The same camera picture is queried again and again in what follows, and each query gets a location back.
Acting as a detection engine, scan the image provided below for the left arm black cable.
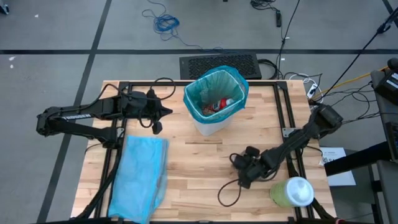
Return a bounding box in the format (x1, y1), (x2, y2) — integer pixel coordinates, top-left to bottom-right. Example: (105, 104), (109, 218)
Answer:
(90, 77), (177, 129)

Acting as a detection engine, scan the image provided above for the white power strip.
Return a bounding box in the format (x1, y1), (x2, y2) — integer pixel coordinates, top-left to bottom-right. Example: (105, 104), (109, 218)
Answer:
(306, 83), (319, 99)

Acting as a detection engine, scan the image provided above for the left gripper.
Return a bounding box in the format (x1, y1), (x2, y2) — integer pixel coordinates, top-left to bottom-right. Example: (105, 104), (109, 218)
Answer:
(129, 89), (174, 135)

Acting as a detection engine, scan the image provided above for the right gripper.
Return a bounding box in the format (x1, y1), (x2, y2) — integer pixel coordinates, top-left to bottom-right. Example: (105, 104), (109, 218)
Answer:
(233, 146), (268, 189)

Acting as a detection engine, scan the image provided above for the black cable tangle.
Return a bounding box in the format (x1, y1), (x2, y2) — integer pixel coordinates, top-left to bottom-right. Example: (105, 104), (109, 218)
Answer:
(323, 73), (382, 130)

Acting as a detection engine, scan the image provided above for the white paper sheet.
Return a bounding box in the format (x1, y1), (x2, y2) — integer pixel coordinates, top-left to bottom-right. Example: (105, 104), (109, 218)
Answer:
(318, 146), (357, 187)

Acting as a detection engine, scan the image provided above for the light blue trash bag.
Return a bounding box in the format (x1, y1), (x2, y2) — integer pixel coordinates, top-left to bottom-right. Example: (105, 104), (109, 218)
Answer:
(107, 134), (170, 224)

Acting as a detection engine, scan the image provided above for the black cable loop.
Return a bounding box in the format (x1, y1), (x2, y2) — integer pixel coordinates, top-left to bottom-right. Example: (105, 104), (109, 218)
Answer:
(257, 58), (279, 80)

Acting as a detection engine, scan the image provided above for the white plastic trash bin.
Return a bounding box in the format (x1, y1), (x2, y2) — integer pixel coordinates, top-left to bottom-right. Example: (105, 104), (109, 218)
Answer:
(190, 105), (241, 137)

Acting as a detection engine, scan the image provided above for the black perforated computer case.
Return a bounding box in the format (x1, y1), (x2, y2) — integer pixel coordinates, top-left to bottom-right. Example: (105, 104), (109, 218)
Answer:
(178, 52), (262, 81)

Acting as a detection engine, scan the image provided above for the green trash bag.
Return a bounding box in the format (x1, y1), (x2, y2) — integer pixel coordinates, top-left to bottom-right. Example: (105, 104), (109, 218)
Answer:
(182, 65), (249, 125)

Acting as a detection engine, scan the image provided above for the long thin black cable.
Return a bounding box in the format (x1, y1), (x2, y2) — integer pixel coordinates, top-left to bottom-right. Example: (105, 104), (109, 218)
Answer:
(277, 0), (302, 77)

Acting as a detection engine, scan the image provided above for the black box device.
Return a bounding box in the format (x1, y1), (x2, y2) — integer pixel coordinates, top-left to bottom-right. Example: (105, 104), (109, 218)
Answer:
(371, 57), (398, 106)

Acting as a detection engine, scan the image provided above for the black stand pole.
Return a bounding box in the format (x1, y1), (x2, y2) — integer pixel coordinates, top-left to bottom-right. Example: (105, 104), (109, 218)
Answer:
(323, 7), (398, 97)

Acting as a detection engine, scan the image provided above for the red bottle white cap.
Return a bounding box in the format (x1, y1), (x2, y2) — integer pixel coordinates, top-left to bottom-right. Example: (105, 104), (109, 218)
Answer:
(210, 98), (234, 113)

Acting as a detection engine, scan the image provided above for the grey side desk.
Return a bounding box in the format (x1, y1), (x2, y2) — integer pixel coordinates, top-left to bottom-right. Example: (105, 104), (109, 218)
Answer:
(368, 70), (398, 224)

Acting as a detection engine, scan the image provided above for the black angled beam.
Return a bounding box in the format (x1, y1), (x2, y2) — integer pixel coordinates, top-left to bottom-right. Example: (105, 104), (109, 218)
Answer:
(323, 141), (393, 177)

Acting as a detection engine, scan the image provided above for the black aluminium rail frame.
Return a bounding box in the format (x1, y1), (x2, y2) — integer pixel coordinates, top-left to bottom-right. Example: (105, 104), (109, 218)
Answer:
(74, 80), (338, 224)

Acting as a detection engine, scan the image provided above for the blue cable coil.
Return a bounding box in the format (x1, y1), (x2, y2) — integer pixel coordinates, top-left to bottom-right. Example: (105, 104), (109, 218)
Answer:
(142, 0), (239, 54)

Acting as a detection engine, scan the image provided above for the black cable bundle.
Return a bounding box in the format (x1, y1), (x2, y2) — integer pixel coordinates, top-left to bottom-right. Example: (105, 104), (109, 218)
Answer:
(250, 0), (278, 12)

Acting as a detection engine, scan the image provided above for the green canister white lid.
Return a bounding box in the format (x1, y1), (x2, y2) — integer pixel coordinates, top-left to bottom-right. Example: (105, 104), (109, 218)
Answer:
(269, 176), (315, 208)

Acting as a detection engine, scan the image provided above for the yellow cable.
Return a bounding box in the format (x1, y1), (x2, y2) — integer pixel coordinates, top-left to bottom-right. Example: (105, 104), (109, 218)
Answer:
(320, 65), (389, 94)

